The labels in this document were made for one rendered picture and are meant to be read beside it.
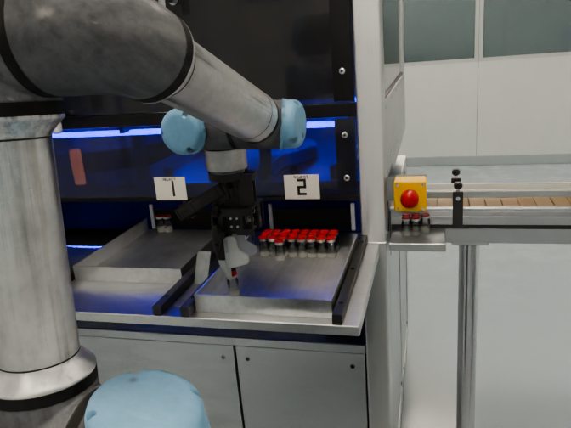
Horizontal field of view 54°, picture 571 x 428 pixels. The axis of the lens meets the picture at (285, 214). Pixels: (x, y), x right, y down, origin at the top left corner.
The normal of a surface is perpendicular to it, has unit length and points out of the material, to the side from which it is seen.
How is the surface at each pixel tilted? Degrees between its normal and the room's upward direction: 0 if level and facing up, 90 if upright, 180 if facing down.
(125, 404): 7
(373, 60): 90
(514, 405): 0
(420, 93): 90
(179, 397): 7
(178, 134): 90
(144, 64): 117
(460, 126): 90
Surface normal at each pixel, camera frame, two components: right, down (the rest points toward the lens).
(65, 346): 0.89, 0.06
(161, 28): 0.82, -0.11
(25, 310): 0.32, 0.18
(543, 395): -0.07, -0.95
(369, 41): -0.25, 0.30
